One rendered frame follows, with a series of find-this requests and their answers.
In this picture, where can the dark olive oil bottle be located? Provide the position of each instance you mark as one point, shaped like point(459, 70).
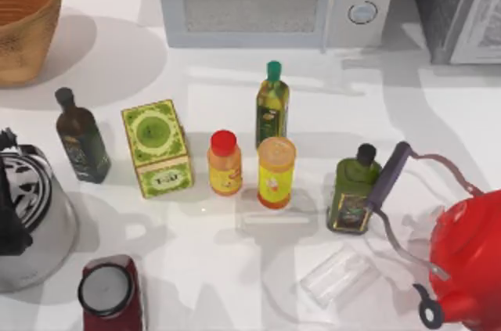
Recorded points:
point(80, 139)

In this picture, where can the green-capped olive oil bottle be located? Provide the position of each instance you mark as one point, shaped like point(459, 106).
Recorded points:
point(272, 108)

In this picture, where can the silver kettle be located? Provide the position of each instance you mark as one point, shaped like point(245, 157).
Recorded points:
point(27, 213)

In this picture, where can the clear glass cup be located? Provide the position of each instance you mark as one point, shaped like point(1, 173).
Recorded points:
point(336, 270)

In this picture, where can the dark red jar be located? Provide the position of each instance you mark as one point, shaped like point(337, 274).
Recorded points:
point(111, 296)

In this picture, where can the red kettle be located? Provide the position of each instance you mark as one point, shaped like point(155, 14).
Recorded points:
point(466, 252)

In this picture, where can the woven orange basket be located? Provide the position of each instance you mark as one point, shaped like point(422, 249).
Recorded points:
point(15, 33)

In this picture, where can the microwave lower knob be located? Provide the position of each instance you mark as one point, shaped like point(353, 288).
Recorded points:
point(362, 12)

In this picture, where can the green tea box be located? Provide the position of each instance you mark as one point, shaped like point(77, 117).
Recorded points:
point(156, 147)

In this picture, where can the red-capped orange bottle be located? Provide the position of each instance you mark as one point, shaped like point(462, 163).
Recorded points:
point(224, 166)

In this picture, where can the yellow and orange can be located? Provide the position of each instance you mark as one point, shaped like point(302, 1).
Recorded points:
point(275, 174)

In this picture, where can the black-capped green oil bottle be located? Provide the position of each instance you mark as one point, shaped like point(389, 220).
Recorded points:
point(352, 194)

